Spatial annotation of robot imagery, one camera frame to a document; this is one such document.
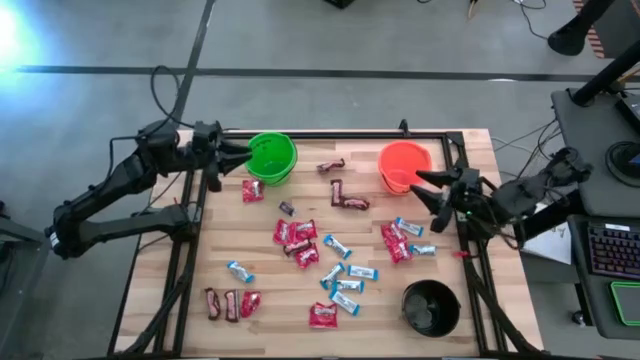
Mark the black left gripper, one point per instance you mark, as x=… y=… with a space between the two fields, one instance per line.
x=210 y=150

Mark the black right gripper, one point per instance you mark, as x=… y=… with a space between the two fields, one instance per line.
x=465 y=192

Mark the red Skittles packet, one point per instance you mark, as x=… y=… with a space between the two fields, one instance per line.
x=281 y=232
x=305 y=230
x=307 y=259
x=323 y=315
x=400 y=251
x=250 y=304
x=393 y=233
x=253 y=190

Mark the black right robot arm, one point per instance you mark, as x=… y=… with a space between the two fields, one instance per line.
x=520 y=197

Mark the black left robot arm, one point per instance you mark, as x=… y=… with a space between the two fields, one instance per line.
x=125 y=225

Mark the small dark foil candy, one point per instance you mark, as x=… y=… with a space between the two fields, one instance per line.
x=287 y=208

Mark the green plastic bucket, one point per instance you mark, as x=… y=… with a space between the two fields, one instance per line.
x=270 y=159

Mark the orange jack-o'-lantern bucket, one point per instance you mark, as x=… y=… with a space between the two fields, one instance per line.
x=405 y=167

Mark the small red tag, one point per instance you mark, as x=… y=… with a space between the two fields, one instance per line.
x=176 y=201
x=461 y=254

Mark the twisted brown PayDay bar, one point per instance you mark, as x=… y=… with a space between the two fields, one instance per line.
x=331 y=166

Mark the black plastic bucket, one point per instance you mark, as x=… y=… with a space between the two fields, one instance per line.
x=431 y=308

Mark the black diagonal beam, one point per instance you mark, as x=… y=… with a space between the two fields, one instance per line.
x=555 y=217

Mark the white paper sheet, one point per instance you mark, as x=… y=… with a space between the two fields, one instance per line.
x=550 y=245

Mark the grey desk top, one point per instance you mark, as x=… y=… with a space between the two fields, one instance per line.
x=580 y=165

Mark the pale wooden stick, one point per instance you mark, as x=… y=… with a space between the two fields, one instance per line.
x=473 y=7

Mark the round black disc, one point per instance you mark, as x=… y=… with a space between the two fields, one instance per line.
x=620 y=165

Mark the backlit computer keyboard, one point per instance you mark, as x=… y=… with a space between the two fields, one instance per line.
x=615 y=250

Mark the desk caster wheel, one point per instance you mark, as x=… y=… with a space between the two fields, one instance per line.
x=578 y=318

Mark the black stand leg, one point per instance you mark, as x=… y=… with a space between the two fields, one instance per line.
x=567 y=40

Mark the dark grey desk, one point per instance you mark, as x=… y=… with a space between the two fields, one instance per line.
x=597 y=305

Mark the black stand pole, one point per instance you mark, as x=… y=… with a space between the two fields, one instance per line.
x=605 y=75

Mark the red white striped mat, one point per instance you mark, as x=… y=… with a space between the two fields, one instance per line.
x=596 y=45

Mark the green-edged mouse pad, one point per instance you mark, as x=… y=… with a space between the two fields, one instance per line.
x=630 y=302

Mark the grey metal cart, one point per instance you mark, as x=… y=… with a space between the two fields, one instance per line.
x=20 y=235

